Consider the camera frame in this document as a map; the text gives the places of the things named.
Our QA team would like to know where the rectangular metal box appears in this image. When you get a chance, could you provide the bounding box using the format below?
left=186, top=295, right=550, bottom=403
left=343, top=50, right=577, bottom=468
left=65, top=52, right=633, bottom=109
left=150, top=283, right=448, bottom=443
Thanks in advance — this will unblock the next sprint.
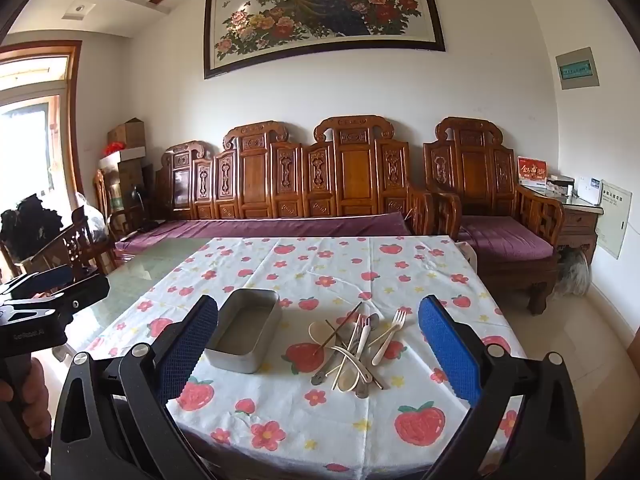
left=205, top=287, right=282, bottom=375

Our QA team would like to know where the large metal spoon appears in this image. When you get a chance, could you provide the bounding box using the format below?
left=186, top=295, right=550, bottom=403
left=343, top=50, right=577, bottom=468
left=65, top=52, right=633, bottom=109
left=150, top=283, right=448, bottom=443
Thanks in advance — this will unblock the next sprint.
left=352, top=327, right=376, bottom=399

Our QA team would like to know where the flat black white box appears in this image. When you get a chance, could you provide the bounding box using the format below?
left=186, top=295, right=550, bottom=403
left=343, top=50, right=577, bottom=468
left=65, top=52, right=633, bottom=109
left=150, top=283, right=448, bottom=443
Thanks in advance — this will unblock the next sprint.
left=547, top=174, right=576, bottom=196

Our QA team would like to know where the person's left hand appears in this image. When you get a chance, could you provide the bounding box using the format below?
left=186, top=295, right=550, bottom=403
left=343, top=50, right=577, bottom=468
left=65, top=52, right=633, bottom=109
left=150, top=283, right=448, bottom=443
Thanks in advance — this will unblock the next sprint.
left=0, top=357, right=52, bottom=428

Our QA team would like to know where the small cardboard box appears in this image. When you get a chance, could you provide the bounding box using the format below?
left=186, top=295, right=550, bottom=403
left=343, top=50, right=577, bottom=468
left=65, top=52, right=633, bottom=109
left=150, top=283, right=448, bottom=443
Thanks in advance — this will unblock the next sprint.
left=107, top=117, right=146, bottom=147

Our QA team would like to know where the black cloth heap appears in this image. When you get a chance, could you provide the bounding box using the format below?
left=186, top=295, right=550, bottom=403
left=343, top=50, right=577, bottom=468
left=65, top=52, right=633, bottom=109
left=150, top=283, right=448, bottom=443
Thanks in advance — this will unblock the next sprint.
left=0, top=194, right=63, bottom=266

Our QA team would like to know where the large cardboard box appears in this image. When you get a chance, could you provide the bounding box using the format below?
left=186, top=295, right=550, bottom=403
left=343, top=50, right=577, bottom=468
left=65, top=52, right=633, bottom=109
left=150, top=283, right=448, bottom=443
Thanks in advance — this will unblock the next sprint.
left=117, top=160, right=156, bottom=203

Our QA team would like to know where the wooden dining chair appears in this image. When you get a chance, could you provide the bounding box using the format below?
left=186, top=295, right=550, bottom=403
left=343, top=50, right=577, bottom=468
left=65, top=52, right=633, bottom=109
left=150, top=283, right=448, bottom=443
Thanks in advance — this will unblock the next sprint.
left=20, top=205, right=118, bottom=281

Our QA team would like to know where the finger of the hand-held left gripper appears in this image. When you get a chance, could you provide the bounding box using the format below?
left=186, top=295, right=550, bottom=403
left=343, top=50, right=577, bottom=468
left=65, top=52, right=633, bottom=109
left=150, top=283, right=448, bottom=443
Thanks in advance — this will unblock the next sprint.
left=0, top=264, right=76, bottom=302
left=0, top=274, right=111, bottom=331

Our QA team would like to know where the brown wooden chopstick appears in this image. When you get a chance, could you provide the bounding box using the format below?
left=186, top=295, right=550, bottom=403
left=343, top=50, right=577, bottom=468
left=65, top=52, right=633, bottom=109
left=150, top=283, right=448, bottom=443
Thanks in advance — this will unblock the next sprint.
left=325, top=319, right=387, bottom=391

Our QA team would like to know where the small metal spoon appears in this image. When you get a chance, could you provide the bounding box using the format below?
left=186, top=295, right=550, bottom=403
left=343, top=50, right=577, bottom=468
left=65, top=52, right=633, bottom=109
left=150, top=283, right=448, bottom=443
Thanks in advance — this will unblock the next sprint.
left=350, top=311, right=382, bottom=361

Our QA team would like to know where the long purple sofa cushion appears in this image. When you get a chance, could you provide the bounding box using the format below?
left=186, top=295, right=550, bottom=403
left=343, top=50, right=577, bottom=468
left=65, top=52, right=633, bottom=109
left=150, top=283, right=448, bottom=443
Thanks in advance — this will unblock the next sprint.
left=115, top=211, right=416, bottom=256

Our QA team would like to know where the wooden door frame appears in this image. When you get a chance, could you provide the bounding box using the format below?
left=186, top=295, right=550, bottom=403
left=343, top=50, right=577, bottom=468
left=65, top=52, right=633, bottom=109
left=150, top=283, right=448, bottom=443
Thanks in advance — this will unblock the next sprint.
left=0, top=40, right=83, bottom=211

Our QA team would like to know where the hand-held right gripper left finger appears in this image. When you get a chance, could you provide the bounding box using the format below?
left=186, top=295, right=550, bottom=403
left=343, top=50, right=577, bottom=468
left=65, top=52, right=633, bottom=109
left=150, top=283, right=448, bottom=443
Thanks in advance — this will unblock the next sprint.
left=50, top=294, right=221, bottom=480

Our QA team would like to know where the grey fluffy mop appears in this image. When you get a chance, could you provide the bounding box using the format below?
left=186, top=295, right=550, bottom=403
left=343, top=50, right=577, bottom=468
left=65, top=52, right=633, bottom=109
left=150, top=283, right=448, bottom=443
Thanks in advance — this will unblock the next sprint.
left=555, top=249, right=593, bottom=296

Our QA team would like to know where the white metal panel door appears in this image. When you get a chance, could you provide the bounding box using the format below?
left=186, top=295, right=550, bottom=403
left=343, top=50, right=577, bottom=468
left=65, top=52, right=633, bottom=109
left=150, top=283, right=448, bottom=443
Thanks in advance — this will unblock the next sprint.
left=595, top=179, right=632, bottom=260

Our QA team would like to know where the strawberry print tablecloth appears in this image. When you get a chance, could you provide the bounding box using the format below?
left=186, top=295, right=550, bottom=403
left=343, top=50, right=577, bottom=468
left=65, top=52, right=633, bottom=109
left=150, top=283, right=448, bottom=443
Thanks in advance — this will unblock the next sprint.
left=82, top=236, right=531, bottom=476

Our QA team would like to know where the white plastic spoon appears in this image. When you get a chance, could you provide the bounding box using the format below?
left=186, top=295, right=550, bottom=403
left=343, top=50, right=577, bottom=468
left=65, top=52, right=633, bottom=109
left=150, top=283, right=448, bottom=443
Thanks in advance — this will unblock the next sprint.
left=308, top=322, right=373, bottom=383
left=332, top=327, right=373, bottom=394

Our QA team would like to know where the wooden side table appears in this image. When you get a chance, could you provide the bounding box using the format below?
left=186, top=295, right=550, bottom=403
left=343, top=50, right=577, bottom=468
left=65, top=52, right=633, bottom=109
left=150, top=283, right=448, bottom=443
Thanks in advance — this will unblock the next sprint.
left=517, top=182, right=606, bottom=266

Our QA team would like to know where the white desktop device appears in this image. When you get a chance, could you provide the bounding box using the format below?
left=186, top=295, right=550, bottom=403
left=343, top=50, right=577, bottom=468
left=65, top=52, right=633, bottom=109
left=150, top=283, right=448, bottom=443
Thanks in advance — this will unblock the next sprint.
left=572, top=176, right=603, bottom=206

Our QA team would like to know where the grey wall electrical box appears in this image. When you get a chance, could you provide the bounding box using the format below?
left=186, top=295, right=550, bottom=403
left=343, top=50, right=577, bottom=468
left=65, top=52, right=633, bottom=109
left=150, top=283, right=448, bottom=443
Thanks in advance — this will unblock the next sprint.
left=555, top=47, right=600, bottom=91

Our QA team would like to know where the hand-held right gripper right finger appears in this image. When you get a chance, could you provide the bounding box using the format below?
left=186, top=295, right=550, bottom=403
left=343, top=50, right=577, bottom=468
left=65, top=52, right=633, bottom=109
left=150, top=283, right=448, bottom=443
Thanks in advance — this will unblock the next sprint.
left=417, top=295, right=586, bottom=480

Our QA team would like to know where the white plastic fork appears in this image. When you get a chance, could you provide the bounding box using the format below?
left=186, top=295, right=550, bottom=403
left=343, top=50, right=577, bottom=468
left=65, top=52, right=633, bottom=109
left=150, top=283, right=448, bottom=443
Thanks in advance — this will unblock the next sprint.
left=371, top=309, right=408, bottom=367

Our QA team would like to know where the metal fork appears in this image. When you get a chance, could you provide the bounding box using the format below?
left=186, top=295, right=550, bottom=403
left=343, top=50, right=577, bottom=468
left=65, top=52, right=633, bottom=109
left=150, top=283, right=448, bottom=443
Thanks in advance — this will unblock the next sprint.
left=311, top=311, right=369, bottom=387

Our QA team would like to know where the clear plastic bag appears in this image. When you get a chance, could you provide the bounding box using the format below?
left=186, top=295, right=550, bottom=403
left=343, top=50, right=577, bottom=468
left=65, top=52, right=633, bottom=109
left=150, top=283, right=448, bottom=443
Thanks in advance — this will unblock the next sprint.
left=75, top=204, right=108, bottom=241

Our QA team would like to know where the red gift box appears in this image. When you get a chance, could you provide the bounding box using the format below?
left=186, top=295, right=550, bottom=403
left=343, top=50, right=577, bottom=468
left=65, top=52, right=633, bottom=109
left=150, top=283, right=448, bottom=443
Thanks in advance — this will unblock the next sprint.
left=516, top=156, right=548, bottom=188

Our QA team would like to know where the square purple seat cushion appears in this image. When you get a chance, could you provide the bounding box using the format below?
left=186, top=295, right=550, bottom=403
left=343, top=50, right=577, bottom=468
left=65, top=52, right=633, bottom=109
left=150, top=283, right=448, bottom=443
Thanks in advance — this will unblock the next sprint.
left=459, top=215, right=555, bottom=262

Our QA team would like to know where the long carved wooden sofa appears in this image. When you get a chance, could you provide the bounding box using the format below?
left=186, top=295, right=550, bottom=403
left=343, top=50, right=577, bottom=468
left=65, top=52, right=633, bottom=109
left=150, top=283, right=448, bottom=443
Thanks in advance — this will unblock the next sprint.
left=112, top=116, right=463, bottom=261

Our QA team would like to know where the framed peacock painting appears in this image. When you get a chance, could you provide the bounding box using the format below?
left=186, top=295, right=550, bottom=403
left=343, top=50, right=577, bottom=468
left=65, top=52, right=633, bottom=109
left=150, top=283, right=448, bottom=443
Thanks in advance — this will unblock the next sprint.
left=202, top=0, right=447, bottom=80

